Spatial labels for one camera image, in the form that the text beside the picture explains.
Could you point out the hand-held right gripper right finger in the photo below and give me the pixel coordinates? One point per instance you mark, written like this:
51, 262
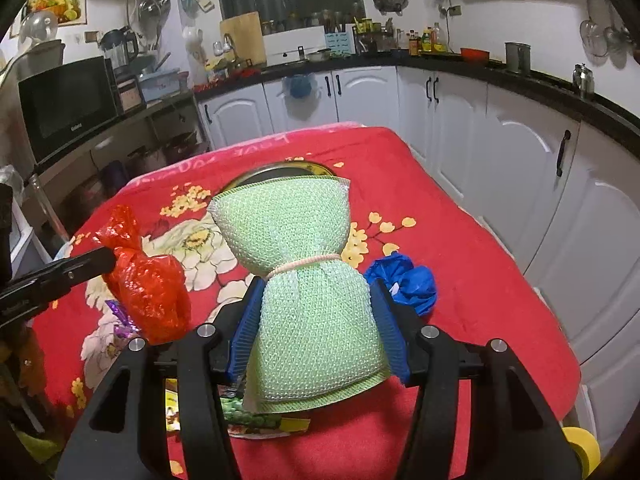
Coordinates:
395, 340

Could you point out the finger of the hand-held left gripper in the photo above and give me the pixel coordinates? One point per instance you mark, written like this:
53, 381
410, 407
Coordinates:
60, 277

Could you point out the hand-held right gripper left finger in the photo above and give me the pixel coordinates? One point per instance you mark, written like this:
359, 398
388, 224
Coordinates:
245, 340

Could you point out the green mesh cloth bundle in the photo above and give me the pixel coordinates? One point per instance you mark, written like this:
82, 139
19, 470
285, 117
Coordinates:
310, 320

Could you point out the red plastic bag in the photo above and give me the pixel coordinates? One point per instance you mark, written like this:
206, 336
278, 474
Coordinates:
145, 285

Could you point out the crumpled blue plastic bag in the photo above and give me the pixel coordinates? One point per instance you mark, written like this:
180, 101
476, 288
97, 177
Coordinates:
415, 285

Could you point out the purple candy wrapper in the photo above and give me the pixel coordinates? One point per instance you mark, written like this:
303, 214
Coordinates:
121, 321

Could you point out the green printed snack packet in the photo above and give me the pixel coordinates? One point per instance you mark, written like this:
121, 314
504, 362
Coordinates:
250, 417

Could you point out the red floral blanket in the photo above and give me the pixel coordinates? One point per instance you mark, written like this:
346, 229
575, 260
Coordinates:
450, 210

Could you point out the black microwave oven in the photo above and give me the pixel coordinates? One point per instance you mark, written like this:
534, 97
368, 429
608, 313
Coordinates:
65, 105

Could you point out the round metal tray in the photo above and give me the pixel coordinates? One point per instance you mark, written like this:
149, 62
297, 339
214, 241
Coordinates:
280, 170

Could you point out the glass pot lid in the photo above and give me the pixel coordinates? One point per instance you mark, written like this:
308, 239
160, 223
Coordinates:
39, 26

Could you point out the light blue storage box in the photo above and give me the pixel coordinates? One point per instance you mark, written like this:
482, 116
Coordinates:
159, 86

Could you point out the blender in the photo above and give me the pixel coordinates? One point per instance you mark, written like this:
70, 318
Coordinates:
120, 50

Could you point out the yellow tape roll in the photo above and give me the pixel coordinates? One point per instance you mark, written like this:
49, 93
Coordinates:
582, 452

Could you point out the white base cabinets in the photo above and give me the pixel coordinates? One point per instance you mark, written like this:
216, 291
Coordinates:
500, 135

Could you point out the hanging blue bag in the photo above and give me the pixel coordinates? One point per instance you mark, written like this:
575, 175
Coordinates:
299, 87

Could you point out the hanging metal bowl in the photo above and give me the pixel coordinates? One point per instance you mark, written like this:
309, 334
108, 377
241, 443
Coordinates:
154, 1

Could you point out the red pot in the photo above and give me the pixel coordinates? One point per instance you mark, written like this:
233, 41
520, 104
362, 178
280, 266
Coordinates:
475, 55

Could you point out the wooden cutting board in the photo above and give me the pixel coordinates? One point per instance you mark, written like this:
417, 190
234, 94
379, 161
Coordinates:
242, 40

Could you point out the light blue knife holder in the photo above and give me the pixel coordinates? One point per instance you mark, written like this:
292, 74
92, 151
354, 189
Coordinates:
340, 44

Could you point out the group of sauce bottles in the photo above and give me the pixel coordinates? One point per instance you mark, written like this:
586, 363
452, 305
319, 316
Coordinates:
425, 40

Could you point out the tall metal pot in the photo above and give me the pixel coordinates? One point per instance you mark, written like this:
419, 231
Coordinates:
517, 57

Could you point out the small steel kettle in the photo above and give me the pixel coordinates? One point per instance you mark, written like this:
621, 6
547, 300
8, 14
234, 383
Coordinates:
583, 82

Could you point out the row of hanging utensils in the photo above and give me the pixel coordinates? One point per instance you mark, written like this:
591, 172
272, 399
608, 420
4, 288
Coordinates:
597, 37

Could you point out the fruit wall picture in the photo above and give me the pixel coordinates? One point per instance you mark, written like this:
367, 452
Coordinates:
50, 7

